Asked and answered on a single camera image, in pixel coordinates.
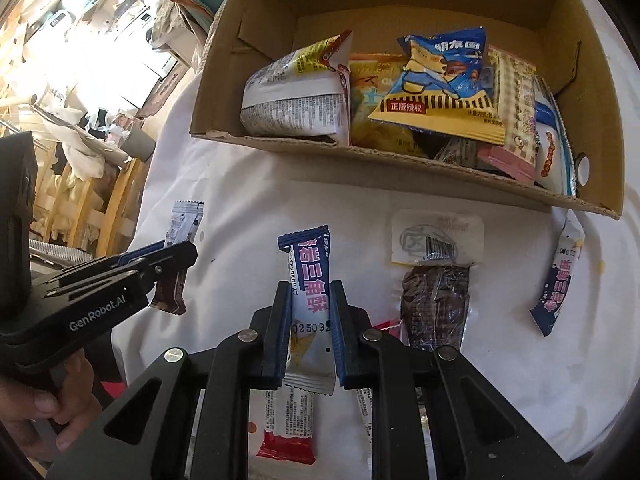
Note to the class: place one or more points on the white brown-end snack packet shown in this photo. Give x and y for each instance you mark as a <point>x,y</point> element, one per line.
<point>185,220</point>

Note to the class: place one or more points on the red snack packet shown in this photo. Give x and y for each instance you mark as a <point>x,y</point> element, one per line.
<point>389,329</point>

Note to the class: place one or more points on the person's left hand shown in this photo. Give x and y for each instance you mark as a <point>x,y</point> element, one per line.
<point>40,402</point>

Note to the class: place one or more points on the brown cardboard box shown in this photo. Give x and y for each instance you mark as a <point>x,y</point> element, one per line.
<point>450,0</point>

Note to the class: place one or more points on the dark snack packet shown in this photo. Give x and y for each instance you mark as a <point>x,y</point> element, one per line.
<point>457,152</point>

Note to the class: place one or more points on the pink checkered snack packet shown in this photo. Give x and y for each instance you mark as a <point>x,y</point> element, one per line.
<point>517,110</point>

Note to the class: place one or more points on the white crumpled cloth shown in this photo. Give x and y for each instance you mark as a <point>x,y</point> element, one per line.
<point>80,135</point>

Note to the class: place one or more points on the white blue snack bag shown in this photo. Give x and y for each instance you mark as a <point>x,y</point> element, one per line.
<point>550,155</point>

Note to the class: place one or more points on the orange chip bag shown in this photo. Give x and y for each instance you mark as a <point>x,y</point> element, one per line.
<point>375,125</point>

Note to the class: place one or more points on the white yellow snack bag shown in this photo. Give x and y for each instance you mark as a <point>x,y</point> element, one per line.
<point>290,95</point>

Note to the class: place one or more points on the brown vacuum-packed snack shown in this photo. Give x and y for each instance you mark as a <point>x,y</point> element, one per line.
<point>435,300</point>

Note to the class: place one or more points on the white blue-end crisp packet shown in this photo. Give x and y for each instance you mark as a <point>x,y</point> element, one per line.
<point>557,280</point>
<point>310,280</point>

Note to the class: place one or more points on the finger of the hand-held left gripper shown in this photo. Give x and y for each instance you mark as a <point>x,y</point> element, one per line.
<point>172,259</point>
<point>142,255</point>

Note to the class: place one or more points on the wooden slatted frame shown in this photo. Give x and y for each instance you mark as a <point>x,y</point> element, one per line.
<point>80,200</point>

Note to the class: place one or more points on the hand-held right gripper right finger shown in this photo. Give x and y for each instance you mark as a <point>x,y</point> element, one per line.
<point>342,335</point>

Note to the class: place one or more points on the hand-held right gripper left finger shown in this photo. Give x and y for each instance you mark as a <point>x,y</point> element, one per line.
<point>282,330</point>

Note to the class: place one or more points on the blue yellow snack bag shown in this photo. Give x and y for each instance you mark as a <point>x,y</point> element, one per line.
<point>440,85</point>

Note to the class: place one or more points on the grey trash bin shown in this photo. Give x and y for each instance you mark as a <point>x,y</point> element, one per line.
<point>139,140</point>

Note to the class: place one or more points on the white bed sheet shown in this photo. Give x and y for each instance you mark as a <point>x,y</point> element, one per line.
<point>240,185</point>

